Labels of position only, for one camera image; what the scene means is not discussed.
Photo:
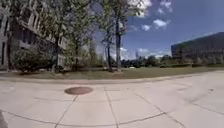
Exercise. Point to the green grass lawn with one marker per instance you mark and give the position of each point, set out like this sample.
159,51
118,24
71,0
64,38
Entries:
140,72

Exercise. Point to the row of trees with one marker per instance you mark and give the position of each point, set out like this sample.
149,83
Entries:
115,33

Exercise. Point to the dark glass building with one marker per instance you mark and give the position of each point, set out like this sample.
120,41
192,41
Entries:
200,48

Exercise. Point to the green bush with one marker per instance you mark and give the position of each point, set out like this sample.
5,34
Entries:
28,60

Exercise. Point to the round brown manhole cover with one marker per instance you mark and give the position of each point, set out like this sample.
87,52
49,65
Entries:
78,90

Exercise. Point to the pale concrete slab pavement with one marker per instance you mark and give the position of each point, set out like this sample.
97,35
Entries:
133,106

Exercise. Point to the grey stone building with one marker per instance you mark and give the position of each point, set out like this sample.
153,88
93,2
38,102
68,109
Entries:
23,33

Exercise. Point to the distant line of trees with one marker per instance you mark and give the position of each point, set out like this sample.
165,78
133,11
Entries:
150,61

